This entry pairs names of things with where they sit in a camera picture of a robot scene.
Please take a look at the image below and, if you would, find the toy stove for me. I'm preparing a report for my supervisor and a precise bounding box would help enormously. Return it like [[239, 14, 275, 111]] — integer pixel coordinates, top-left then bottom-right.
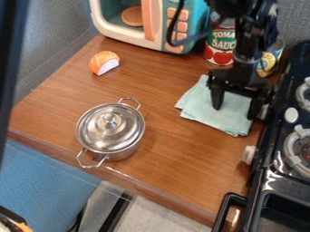
[[210, 41, 310, 232]]

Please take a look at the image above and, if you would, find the red tomato can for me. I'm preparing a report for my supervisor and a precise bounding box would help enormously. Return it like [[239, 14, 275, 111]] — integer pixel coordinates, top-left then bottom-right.
[[202, 17, 237, 67]]

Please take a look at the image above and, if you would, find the white cloth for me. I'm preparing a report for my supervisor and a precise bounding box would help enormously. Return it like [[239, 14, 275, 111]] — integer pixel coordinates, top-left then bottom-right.
[[174, 74, 255, 138]]

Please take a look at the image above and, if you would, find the silver pot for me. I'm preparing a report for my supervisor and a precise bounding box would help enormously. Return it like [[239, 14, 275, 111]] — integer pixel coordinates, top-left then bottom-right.
[[74, 97, 147, 169]]

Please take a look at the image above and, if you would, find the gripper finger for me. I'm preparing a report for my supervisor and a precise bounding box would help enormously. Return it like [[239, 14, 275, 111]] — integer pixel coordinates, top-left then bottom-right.
[[246, 95, 269, 121], [209, 86, 227, 111]]

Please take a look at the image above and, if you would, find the yellow and blue can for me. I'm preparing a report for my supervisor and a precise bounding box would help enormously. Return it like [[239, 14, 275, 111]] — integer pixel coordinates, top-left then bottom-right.
[[255, 38, 286, 78]]

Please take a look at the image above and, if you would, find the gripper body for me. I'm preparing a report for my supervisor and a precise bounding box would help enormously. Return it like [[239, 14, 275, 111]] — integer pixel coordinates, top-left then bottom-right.
[[206, 60, 276, 99]]

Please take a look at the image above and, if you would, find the silver lid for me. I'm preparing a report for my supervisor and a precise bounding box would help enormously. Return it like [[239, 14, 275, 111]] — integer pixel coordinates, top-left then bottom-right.
[[76, 102, 146, 151]]

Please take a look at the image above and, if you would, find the toy microwave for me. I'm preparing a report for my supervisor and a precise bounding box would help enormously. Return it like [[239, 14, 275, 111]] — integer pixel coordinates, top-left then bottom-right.
[[88, 0, 212, 55]]

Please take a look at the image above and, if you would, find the orange toy sushi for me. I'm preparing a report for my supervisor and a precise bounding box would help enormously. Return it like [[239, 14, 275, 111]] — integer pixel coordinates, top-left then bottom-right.
[[87, 50, 121, 76]]

